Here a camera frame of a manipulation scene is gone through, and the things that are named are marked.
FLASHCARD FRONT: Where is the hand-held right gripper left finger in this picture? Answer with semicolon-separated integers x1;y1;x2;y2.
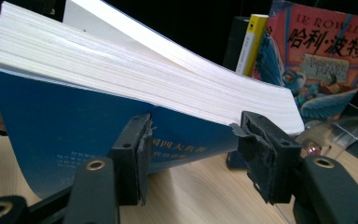
107;112;156;207

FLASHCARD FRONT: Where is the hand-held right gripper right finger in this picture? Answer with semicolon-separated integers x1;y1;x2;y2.
228;110;303;205

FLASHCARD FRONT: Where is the thick blue book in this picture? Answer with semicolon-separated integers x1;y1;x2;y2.
0;0;306;200

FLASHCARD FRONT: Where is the clear acrylic book rack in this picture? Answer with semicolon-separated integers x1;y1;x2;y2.
273;104;358;224

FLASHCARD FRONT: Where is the red illustrated book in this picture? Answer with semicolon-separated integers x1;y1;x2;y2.
250;0;358;124

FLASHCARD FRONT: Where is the yellow book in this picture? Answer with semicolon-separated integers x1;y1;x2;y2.
235;13;269;77

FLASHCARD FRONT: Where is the black book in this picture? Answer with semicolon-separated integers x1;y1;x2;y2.
222;16;251;72

